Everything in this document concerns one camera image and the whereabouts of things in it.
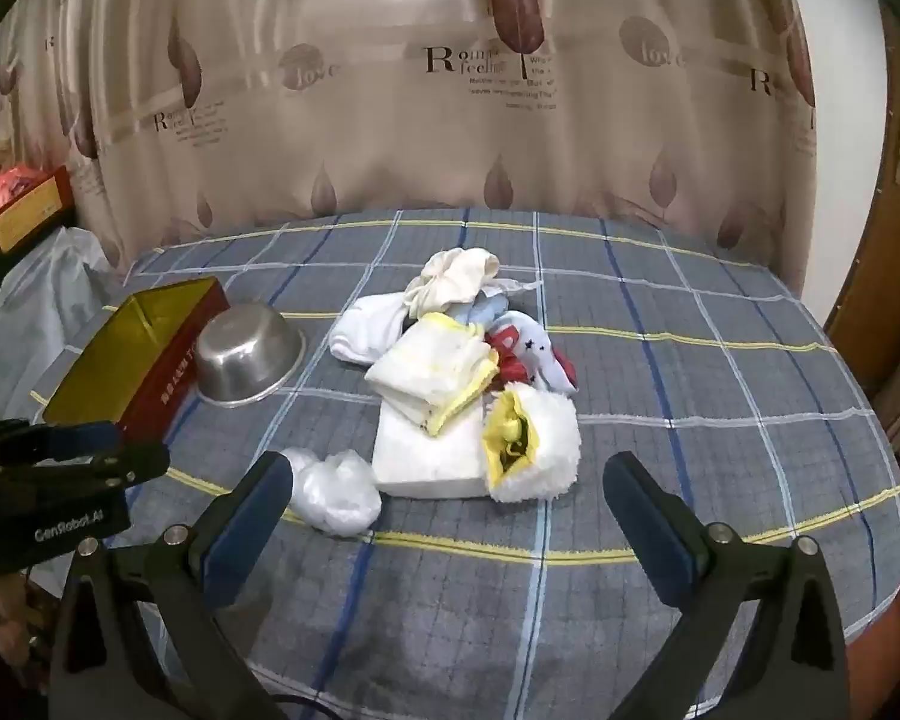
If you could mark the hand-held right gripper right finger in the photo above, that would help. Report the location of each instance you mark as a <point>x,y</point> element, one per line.
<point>645,525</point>

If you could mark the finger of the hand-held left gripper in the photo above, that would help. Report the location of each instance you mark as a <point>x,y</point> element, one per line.
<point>82,436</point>
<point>139,461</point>

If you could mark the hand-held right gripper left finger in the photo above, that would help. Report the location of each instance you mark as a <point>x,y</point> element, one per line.
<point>251,510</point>

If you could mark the clear plastic bag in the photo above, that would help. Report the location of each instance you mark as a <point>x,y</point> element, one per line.
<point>334,491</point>

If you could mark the gold metal tin box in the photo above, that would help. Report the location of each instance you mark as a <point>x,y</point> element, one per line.
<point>142,337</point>

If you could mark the fluffy white yellow-lined sock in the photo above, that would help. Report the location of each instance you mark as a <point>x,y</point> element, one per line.
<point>540,442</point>

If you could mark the red and white star garment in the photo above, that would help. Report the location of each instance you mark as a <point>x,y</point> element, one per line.
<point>529,349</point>

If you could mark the white cloth with yellow trim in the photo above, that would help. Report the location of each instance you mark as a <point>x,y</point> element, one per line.
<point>427,371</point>

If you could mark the mustard brown cloth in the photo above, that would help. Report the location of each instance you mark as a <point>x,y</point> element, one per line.
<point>0,600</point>

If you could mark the grey plaid bed sheet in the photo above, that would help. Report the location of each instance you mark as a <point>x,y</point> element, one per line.
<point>645,390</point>

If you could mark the translucent plastic cover sheet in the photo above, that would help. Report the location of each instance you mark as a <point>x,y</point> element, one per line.
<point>37,300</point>

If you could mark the stainless steel bowl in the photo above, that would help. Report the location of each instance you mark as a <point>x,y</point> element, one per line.
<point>244,360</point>

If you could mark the white foam block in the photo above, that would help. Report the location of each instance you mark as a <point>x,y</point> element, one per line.
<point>420,457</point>

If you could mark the red cardboard box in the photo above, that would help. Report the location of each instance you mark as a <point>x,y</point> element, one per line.
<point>34,199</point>

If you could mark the orange plastic bag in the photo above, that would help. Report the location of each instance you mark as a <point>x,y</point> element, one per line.
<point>11,187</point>

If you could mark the light blue cloth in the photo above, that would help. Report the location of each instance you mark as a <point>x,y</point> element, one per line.
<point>484,311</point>

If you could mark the cream cloth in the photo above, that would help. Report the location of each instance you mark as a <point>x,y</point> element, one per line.
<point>454,274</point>

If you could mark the brown wooden door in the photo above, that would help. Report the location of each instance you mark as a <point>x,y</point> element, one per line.
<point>885,240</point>

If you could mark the beige leaf-print curtain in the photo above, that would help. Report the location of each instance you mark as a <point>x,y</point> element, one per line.
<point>420,150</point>

